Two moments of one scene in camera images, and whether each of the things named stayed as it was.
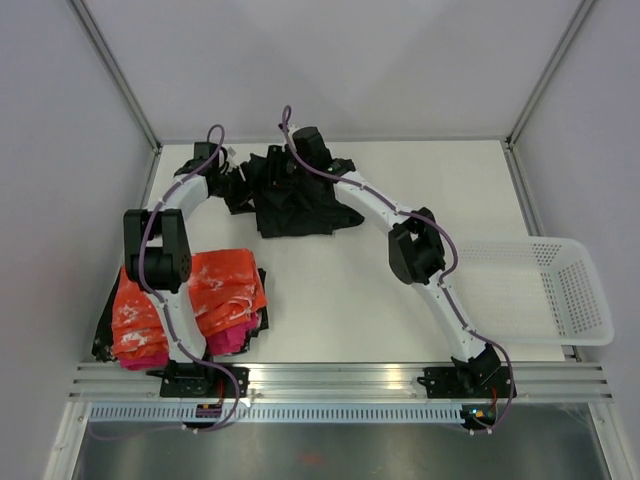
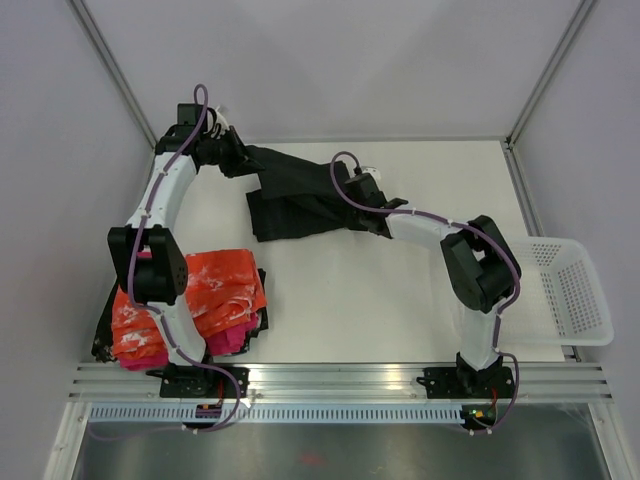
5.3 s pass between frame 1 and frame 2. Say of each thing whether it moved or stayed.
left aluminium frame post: stayed
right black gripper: moved
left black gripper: moved
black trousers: moved
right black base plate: stayed
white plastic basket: stayed
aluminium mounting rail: stayed
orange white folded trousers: stayed
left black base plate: stayed
